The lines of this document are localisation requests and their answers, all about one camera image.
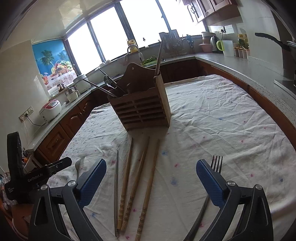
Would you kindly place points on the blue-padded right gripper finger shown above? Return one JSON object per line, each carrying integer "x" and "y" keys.
{"x": 255, "y": 222}

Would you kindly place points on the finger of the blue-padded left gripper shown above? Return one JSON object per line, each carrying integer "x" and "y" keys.
{"x": 47, "y": 222}

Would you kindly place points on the steel chopstick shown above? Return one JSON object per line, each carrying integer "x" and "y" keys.
{"x": 100, "y": 88}
{"x": 112, "y": 80}
{"x": 115, "y": 195}

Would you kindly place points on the steel spoon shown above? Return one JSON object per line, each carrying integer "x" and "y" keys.
{"x": 113, "y": 86}

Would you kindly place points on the small steel fork left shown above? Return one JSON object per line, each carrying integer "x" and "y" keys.
{"x": 78, "y": 165}

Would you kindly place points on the steel chopstick beside spoon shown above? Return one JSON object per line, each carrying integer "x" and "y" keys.
{"x": 115, "y": 195}

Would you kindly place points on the steel fork right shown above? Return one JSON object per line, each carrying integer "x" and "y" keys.
{"x": 205, "y": 201}

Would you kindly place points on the white red rice cooker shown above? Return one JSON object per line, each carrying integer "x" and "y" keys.
{"x": 50, "y": 110}

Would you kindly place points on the small white blender jug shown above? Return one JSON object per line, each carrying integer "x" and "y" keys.
{"x": 72, "y": 94}

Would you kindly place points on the white floral tablecloth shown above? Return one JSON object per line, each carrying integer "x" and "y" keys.
{"x": 210, "y": 116}

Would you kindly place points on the white electric pot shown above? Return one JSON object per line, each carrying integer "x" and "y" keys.
{"x": 81, "y": 83}

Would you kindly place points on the fruit poster blue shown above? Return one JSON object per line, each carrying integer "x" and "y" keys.
{"x": 53, "y": 63}

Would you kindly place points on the gas stove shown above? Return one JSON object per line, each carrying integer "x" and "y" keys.
{"x": 286, "y": 84}

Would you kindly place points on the wooden utensil holder box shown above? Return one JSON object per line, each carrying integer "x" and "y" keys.
{"x": 145, "y": 103}

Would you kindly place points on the spice jar set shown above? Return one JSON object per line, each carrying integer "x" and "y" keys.
{"x": 241, "y": 53}

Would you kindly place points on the chrome sink faucet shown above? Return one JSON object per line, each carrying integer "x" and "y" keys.
{"x": 140, "y": 55}

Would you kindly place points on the yellow detergent bottle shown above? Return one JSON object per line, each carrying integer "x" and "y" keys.
{"x": 132, "y": 46}

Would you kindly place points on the green vegetables in sink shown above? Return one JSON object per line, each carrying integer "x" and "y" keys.
{"x": 150, "y": 61}

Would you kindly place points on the black wok on stove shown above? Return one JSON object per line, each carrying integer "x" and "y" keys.
{"x": 289, "y": 46}

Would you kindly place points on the pink plastic basin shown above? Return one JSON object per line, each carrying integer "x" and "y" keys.
{"x": 206, "y": 48}

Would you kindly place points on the yellow lid jar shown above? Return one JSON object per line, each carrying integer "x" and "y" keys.
{"x": 243, "y": 41}

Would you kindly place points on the steel electric kettle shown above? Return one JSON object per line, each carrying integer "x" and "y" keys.
{"x": 213, "y": 42}

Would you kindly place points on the dish rack with boards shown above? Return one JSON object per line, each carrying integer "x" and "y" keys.
{"x": 173, "y": 44}

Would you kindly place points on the wooden upper cabinets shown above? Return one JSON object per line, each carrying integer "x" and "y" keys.
{"x": 212, "y": 12}

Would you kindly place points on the wall power socket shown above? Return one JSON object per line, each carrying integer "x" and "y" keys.
{"x": 23, "y": 116}

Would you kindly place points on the white jug green handle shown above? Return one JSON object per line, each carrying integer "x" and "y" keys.
{"x": 226, "y": 46}

